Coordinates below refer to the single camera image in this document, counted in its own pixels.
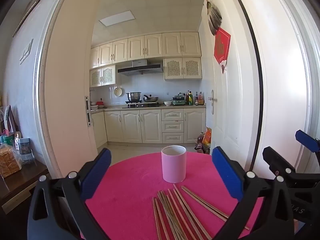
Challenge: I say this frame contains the white panel door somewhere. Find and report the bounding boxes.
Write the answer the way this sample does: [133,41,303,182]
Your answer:
[200,0,263,170]

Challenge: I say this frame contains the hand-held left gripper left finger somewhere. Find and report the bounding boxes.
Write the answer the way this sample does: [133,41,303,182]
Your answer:
[27,147,112,240]

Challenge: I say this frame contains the cream lower kitchen cabinets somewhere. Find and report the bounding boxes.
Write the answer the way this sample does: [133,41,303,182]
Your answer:
[91,108,207,148]

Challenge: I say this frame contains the orange snack bag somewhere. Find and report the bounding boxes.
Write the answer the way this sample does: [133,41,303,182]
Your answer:
[202,127,212,148]

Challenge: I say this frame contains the cream lattice door cabinet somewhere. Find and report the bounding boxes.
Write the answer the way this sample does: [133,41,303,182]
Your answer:
[89,65,116,88]
[163,57,202,81]

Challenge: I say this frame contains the white wall relief frame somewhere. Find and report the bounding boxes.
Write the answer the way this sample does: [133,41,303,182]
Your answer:
[19,39,34,64]

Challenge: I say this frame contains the dark wall picture frame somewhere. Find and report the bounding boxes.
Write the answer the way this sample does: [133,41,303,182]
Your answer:
[12,0,54,38]

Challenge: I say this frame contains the pile of wooden chopsticks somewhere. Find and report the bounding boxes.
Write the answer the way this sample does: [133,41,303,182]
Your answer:
[152,184,250,240]

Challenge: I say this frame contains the cream sliding door panel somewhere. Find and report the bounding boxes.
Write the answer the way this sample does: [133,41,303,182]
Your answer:
[37,0,110,178]

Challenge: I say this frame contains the cream kitchen cabinets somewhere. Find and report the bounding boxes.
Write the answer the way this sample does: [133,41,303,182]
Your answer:
[89,32,202,69]
[91,108,207,148]

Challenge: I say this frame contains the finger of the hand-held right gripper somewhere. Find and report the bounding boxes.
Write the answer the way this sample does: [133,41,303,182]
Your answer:
[262,146,297,180]
[295,129,320,155]

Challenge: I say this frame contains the cream upper kitchen cabinets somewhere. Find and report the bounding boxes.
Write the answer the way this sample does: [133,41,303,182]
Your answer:
[89,32,202,69]

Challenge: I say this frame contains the green round tin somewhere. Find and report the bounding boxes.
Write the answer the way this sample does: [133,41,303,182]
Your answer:
[0,130,15,145]

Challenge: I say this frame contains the triangular desk calendar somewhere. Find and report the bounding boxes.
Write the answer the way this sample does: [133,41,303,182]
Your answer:
[3,105,17,133]

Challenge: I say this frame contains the steel range hood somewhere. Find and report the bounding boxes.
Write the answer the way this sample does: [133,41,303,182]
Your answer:
[117,59,163,76]

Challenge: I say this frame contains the dark label canister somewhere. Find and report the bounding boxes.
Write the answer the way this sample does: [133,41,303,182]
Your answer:
[18,137,34,162]

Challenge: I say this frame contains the red paper door decoration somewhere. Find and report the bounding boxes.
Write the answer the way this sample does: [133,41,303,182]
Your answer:
[213,27,231,74]

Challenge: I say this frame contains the pink cup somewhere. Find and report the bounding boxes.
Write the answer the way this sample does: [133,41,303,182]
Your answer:
[161,145,187,183]

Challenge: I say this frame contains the dark hanging fan ornament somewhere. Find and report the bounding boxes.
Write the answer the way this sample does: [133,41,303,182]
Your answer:
[206,1,223,36]

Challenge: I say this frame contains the bagged sliced bread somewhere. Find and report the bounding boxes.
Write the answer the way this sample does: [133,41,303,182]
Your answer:
[0,142,23,178]

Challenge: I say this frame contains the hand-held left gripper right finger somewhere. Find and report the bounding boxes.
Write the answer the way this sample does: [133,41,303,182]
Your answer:
[211,146,297,240]

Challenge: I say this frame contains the white sliding door panel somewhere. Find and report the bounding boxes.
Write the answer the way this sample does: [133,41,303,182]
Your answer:
[237,0,320,180]

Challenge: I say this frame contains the pink felt table cover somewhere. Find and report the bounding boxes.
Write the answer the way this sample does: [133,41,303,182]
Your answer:
[80,151,265,240]

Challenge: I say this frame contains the black gas stove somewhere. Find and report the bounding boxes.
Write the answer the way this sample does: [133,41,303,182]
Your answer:
[122,101,160,108]

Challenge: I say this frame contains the steel cooking pot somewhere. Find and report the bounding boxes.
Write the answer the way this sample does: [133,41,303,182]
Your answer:
[126,92,142,103]

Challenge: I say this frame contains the dark wooden side table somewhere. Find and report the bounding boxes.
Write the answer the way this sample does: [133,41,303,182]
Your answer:
[0,159,50,214]

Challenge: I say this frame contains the ceiling light panel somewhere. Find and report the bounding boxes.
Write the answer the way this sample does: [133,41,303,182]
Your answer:
[99,10,135,27]

